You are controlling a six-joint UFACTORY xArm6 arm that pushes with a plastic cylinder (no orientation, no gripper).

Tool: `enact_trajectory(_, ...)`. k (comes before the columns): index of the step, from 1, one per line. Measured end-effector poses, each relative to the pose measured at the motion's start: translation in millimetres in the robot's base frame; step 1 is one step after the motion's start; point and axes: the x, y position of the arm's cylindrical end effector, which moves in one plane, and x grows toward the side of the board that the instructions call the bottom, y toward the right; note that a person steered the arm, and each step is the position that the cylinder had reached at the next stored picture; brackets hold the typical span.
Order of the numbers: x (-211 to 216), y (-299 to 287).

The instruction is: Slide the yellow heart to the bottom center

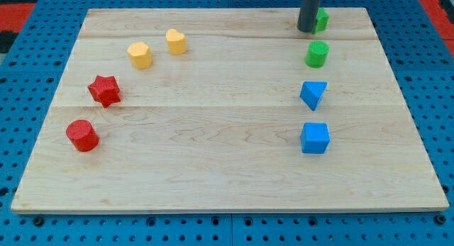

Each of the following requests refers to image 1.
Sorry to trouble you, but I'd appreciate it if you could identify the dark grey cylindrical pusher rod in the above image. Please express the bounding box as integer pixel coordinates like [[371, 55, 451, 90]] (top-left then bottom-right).
[[297, 0, 321, 33]]

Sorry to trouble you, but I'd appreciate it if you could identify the yellow heart block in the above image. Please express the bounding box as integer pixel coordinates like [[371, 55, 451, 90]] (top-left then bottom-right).
[[165, 28, 187, 55]]

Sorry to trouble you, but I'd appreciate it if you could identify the green star block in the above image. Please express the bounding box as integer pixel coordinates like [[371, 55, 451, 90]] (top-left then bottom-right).
[[312, 7, 329, 34]]

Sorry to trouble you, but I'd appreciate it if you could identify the green cylinder block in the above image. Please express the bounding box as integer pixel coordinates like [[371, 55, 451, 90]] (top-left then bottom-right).
[[305, 40, 329, 68]]

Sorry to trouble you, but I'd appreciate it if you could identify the blue triangle block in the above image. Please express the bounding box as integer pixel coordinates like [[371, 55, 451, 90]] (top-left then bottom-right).
[[299, 82, 328, 111]]

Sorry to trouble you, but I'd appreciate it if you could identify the blue cube block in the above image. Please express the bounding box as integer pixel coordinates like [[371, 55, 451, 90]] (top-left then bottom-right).
[[300, 122, 331, 154]]

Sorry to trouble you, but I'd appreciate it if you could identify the light wooden board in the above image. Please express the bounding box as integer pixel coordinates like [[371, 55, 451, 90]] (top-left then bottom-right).
[[11, 8, 449, 215]]

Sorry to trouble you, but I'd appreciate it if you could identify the yellow hexagon block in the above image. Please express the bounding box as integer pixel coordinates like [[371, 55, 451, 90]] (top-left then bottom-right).
[[127, 42, 153, 69]]

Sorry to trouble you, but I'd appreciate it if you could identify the red star block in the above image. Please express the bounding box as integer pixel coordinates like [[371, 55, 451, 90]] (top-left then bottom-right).
[[87, 75, 121, 108]]

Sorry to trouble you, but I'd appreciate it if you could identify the red cylinder block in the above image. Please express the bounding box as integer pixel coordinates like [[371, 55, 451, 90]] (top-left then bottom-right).
[[66, 120, 99, 152]]

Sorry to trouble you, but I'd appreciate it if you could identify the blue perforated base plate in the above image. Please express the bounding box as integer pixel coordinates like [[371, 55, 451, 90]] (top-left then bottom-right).
[[1, 0, 453, 245]]

